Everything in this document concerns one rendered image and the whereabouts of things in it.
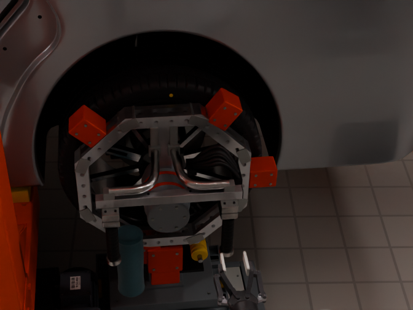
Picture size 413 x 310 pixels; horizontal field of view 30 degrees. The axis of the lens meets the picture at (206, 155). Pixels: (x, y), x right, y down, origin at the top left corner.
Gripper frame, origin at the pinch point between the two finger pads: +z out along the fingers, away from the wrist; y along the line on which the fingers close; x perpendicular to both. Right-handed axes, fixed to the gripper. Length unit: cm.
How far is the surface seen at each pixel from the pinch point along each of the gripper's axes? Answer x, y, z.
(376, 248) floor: -83, 80, 77
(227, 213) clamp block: 9.6, -0.9, 10.4
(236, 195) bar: 13.5, 2.0, 13.4
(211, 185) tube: 17.8, -5.4, 13.8
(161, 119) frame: 28.3, -17.7, 32.4
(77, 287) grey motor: -40, -47, 30
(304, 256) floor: -83, 47, 76
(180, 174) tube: 18.1, -13.6, 18.9
